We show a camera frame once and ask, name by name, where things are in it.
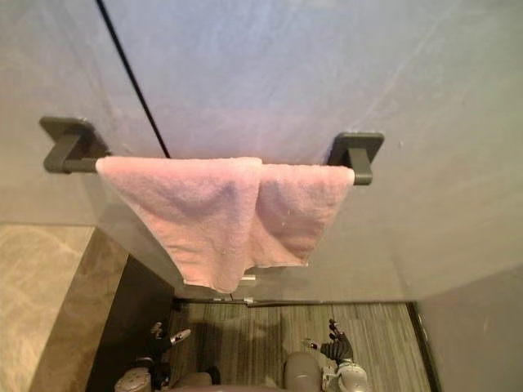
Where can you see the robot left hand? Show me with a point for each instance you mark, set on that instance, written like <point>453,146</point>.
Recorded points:
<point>161,345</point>

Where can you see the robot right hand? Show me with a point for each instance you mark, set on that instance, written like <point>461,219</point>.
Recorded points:
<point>339,347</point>

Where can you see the pink terry towel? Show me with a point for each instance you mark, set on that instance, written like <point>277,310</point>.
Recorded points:
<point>229,212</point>

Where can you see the grey robot right leg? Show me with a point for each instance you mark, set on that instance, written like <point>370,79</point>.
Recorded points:
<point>303,373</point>

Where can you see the grey robot leg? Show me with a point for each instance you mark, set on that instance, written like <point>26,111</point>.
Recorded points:
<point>303,373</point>
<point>198,381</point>

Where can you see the grey robot left leg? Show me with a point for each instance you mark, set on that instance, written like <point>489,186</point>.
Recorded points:
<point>198,381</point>

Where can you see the metal door floor fitting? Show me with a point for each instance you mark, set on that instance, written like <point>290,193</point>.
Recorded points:
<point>241,301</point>

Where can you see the clear glass door clamp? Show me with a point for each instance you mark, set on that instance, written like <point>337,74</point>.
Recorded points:
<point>248,278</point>

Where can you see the dark grey towel bar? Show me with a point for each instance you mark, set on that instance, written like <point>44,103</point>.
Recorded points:
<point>65,157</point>

